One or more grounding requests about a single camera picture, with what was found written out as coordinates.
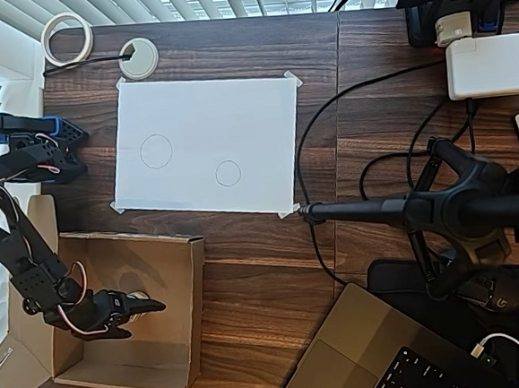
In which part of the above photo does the white desk cable grommet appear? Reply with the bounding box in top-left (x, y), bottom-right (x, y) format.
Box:
top-left (117, 37), bottom-right (161, 82)

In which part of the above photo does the masking tape roll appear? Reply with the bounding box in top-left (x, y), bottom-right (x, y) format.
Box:
top-left (39, 12), bottom-right (96, 68)

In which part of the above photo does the black computer mouse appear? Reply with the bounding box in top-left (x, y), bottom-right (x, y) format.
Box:
top-left (471, 267), bottom-right (519, 317)

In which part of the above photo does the grey laptop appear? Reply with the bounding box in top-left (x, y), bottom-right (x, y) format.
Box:
top-left (260, 271), bottom-right (519, 388)

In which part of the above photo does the black mouse pad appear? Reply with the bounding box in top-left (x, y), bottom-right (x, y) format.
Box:
top-left (366, 251), bottom-right (476, 312)

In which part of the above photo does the brown cardboard box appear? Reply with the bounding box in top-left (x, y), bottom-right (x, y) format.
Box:
top-left (0, 183), bottom-right (217, 388)

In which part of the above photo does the white paper sheet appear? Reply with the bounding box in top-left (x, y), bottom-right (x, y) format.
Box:
top-left (104, 67), bottom-right (307, 228)

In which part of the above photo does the thin black cable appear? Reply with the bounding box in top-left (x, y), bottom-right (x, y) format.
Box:
top-left (41, 52), bottom-right (136, 78)

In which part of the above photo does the black tripod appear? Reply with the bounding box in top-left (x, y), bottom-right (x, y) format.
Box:
top-left (291, 131), bottom-right (519, 313)

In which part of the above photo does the large white power adapter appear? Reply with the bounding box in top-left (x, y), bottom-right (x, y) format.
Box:
top-left (444, 32), bottom-right (519, 102)

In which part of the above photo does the black adapter cable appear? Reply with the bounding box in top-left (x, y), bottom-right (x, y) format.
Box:
top-left (353, 95), bottom-right (483, 205)

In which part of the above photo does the blue plug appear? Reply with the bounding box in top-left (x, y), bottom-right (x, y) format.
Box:
top-left (471, 2), bottom-right (502, 35)

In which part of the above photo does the long black cable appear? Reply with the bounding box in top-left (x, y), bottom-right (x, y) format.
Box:
top-left (288, 64), bottom-right (467, 290)

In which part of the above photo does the small white plug adapter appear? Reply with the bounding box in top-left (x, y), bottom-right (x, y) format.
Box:
top-left (432, 9), bottom-right (476, 49)

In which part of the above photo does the white charging cable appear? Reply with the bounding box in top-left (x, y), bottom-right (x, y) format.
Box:
top-left (472, 330), bottom-right (519, 388)

